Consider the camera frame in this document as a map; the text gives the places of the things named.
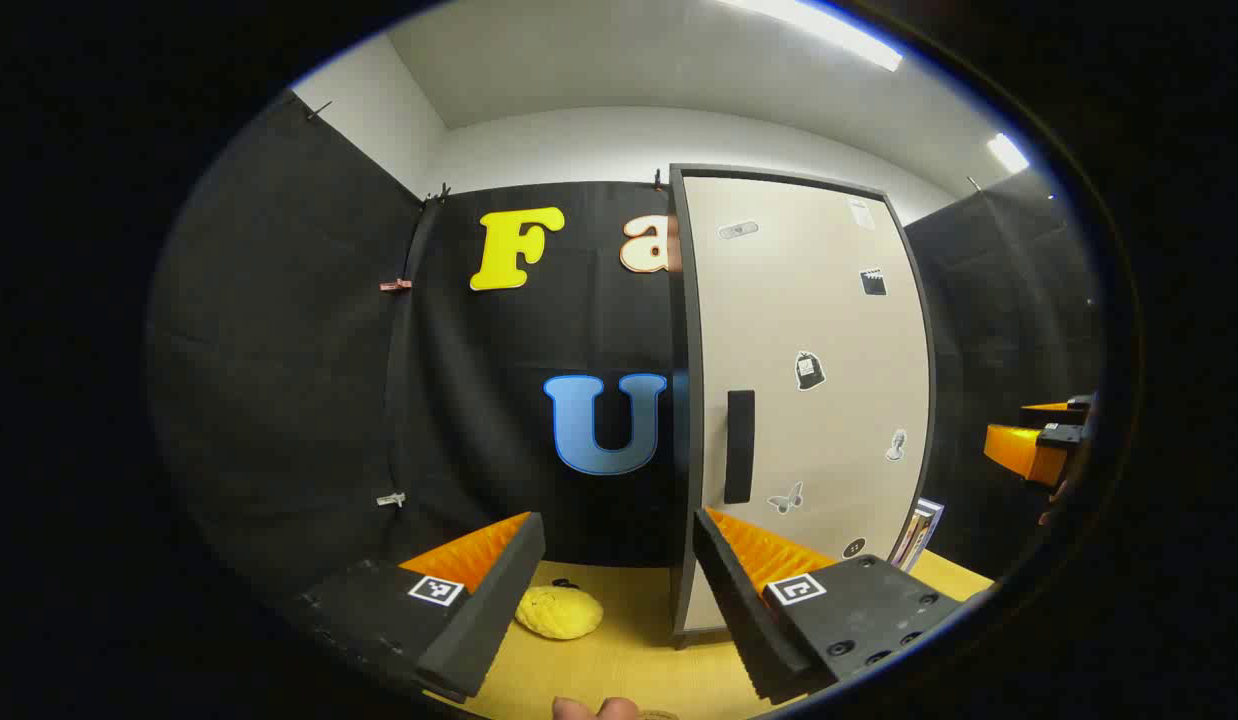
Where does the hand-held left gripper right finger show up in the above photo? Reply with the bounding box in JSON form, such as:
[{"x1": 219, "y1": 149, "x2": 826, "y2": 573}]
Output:
[{"x1": 691, "y1": 505, "x2": 965, "y2": 706}]

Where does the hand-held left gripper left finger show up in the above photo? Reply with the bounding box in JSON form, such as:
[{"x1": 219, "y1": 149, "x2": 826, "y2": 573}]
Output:
[{"x1": 284, "y1": 512, "x2": 546, "y2": 704}]

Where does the yellow knitted coaster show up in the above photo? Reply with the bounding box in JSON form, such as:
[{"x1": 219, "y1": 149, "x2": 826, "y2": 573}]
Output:
[{"x1": 515, "y1": 585, "x2": 605, "y2": 641}]

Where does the black door handle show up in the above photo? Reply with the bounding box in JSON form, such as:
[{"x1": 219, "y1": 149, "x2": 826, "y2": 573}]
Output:
[{"x1": 724, "y1": 390, "x2": 757, "y2": 505}]

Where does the beige cabinet door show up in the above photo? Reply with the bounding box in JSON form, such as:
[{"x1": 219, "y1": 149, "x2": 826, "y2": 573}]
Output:
[{"x1": 679, "y1": 175, "x2": 930, "y2": 633}]

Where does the dark grey cabinet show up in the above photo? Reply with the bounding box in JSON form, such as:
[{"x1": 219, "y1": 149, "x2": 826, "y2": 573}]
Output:
[{"x1": 667, "y1": 163, "x2": 940, "y2": 651}]

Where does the brown spine book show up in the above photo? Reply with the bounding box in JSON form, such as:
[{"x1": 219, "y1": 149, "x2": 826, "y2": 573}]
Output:
[{"x1": 909, "y1": 500, "x2": 937, "y2": 566}]

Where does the small ceiling light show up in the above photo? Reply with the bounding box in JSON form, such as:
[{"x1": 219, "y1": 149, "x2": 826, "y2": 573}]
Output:
[{"x1": 986, "y1": 132, "x2": 1030, "y2": 174}]

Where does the black backdrop cloth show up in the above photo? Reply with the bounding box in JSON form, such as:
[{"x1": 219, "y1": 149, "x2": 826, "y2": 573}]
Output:
[{"x1": 147, "y1": 90, "x2": 1105, "y2": 601}]

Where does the long ceiling light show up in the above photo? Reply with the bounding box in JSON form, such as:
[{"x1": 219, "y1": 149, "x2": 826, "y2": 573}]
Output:
[{"x1": 719, "y1": 0, "x2": 905, "y2": 73}]

